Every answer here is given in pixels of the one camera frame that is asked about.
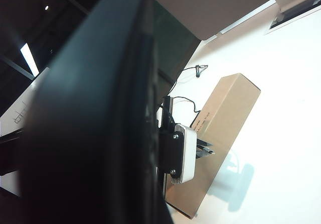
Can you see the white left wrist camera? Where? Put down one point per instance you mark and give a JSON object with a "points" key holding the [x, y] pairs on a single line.
{"points": [[188, 153]]}

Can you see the grey fabric desk divider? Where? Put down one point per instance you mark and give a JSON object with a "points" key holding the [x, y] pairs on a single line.
{"points": [[213, 8]]}

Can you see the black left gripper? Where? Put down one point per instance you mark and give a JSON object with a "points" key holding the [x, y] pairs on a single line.
{"points": [[170, 148]]}

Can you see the long ceiling light strip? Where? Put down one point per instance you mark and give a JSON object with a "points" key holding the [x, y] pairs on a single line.
{"points": [[29, 59]]}

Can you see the black smartphone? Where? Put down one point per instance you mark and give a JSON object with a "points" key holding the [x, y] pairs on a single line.
{"points": [[87, 113]]}

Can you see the long brown cardboard box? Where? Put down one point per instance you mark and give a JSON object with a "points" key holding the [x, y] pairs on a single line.
{"points": [[225, 123]]}

